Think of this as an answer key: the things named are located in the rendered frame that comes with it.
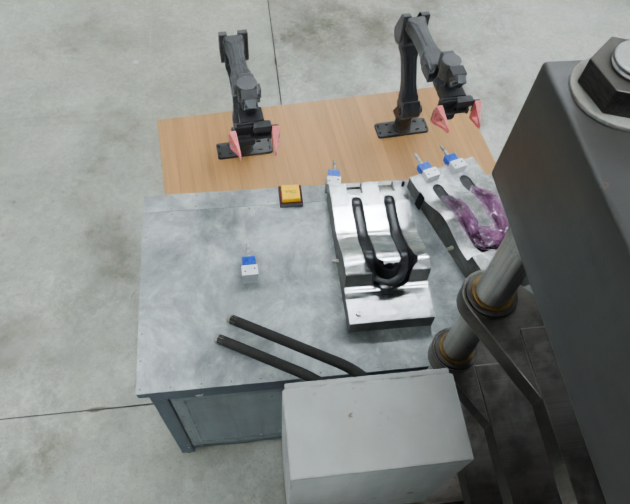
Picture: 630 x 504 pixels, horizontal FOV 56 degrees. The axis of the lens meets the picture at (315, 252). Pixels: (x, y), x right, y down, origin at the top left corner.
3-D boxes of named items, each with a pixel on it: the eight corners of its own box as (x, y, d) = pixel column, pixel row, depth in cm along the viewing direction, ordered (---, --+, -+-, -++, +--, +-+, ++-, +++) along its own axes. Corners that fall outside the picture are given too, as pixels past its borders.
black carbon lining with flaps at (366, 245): (348, 201, 197) (351, 183, 189) (395, 198, 198) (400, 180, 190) (365, 293, 179) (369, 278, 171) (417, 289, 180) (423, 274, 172)
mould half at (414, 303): (327, 200, 205) (329, 175, 194) (400, 195, 208) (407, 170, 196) (347, 332, 179) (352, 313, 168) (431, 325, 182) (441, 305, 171)
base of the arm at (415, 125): (433, 117, 218) (427, 103, 222) (381, 123, 215) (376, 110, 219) (429, 132, 225) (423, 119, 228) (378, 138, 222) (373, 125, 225)
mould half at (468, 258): (406, 187, 210) (412, 167, 201) (468, 166, 217) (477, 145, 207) (482, 303, 187) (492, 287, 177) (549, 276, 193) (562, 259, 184)
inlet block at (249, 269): (240, 249, 193) (239, 240, 189) (255, 247, 194) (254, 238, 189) (243, 284, 186) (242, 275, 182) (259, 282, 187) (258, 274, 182)
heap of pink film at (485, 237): (434, 198, 201) (440, 184, 194) (479, 183, 205) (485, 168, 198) (475, 259, 188) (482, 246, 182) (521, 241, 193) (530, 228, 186)
